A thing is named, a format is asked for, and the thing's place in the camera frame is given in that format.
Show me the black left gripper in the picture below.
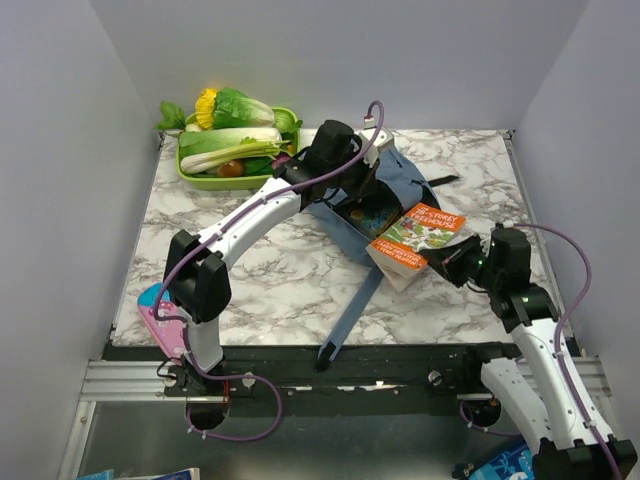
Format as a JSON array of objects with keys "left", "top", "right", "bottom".
[{"left": 326, "top": 144, "right": 380, "bottom": 203}]

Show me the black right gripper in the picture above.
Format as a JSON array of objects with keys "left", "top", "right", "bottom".
[{"left": 421, "top": 232, "right": 502, "bottom": 291}]

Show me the orange treehouse book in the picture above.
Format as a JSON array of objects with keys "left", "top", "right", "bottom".
[{"left": 366, "top": 203, "right": 466, "bottom": 292}]

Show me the blue fabric backpack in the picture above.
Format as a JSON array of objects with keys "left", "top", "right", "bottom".
[{"left": 307, "top": 148, "right": 460, "bottom": 372}]

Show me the pink pencil case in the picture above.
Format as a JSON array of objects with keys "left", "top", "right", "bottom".
[{"left": 137, "top": 283, "right": 184, "bottom": 365}]

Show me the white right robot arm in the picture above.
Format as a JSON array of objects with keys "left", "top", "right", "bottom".
[{"left": 420, "top": 225, "right": 638, "bottom": 479}]

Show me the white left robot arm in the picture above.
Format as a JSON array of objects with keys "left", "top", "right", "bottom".
[{"left": 159, "top": 116, "right": 384, "bottom": 395}]

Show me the green plastic vegetable tray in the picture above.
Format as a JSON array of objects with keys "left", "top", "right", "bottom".
[{"left": 176, "top": 107, "right": 302, "bottom": 190}]

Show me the purple onion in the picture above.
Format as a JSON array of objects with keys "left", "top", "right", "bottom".
[{"left": 271, "top": 152, "right": 291, "bottom": 170}]

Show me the brown mushroom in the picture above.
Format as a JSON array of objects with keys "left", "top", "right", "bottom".
[{"left": 217, "top": 160, "right": 245, "bottom": 178}]

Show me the green lettuce head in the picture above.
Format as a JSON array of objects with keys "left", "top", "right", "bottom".
[{"left": 212, "top": 87, "right": 275, "bottom": 129}]

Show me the yellow flower vegetable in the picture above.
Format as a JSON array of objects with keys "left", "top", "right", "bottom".
[{"left": 194, "top": 88, "right": 217, "bottom": 130}]

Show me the white napa cabbage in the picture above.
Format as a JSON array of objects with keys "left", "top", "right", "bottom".
[{"left": 178, "top": 127, "right": 282, "bottom": 151}]

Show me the blue shark pencil case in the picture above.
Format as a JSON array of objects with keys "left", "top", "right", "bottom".
[{"left": 451, "top": 439, "right": 535, "bottom": 480}]

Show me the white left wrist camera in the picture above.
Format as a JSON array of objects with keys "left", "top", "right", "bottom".
[{"left": 358, "top": 128, "right": 394, "bottom": 168}]

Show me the aluminium mounting rail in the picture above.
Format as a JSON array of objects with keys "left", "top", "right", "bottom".
[{"left": 80, "top": 358, "right": 611, "bottom": 402}]

